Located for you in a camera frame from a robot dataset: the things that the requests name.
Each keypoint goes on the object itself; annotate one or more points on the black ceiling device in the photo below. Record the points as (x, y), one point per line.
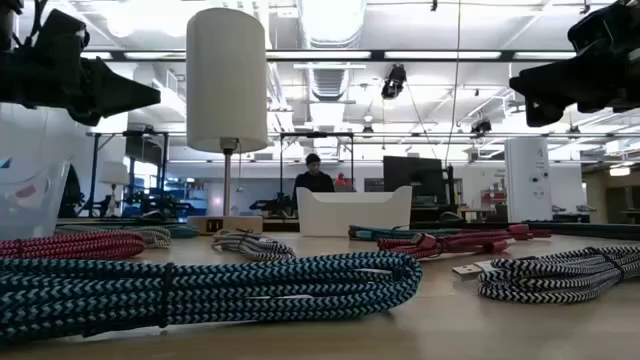
(481, 126)

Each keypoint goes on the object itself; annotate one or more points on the black monitor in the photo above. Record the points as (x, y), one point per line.
(412, 177)

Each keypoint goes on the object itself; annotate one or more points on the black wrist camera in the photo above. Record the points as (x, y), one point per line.
(600, 27)
(60, 32)

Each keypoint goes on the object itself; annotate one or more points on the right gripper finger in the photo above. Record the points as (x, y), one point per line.
(550, 85)
(540, 112)

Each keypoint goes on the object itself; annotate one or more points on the small white shade lamp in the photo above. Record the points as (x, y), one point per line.
(115, 174)

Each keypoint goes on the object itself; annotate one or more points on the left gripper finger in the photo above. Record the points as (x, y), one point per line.
(115, 92)
(95, 115)

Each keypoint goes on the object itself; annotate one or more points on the white plastic bin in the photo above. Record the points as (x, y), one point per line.
(350, 215)

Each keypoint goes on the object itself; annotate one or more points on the black beam with light strips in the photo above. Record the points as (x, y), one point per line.
(377, 55)

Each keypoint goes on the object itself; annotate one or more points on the red object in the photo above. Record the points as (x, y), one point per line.
(343, 181)

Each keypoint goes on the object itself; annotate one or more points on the black aluminium table frame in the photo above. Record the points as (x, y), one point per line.
(600, 231)

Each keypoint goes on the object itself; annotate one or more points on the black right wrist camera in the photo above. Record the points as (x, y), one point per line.
(600, 27)

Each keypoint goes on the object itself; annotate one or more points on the person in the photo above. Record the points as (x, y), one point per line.
(314, 182)

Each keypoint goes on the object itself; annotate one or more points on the white pillar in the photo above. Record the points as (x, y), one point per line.
(527, 180)

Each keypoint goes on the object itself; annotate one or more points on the black workstation frame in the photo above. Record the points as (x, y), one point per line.
(94, 170)
(352, 160)

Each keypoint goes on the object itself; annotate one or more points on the clear plastic bin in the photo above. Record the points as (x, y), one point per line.
(30, 210)

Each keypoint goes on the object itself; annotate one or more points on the black background robot arm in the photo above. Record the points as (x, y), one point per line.
(272, 204)

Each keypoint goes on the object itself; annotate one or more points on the black hanging camera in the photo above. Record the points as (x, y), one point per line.
(394, 80)

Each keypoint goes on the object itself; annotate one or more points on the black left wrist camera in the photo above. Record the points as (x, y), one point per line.
(60, 32)

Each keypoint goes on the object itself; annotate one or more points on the white shade wooden base lamp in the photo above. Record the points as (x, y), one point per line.
(225, 75)

